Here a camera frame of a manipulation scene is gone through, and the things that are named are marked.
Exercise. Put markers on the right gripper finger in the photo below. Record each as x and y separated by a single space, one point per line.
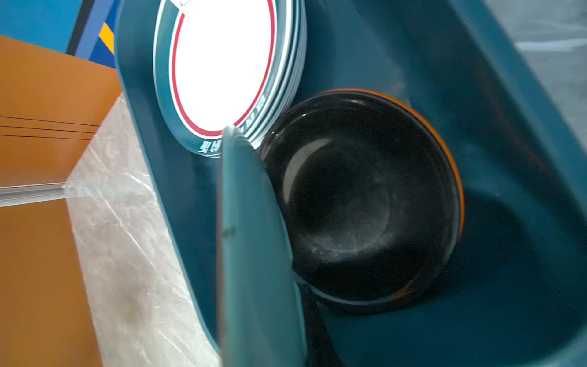
320 348

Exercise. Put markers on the teal floral pattern plate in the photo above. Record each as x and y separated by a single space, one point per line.
260 318

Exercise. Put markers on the black plate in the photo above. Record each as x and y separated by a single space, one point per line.
368 198

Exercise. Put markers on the green red rimmed plate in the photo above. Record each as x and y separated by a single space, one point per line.
217 64

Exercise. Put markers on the orange plate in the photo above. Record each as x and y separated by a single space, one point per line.
433 132

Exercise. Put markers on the hao shi wei plate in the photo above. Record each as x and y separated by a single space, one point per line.
288 83

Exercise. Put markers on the teal plastic bin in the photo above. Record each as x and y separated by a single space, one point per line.
513 292

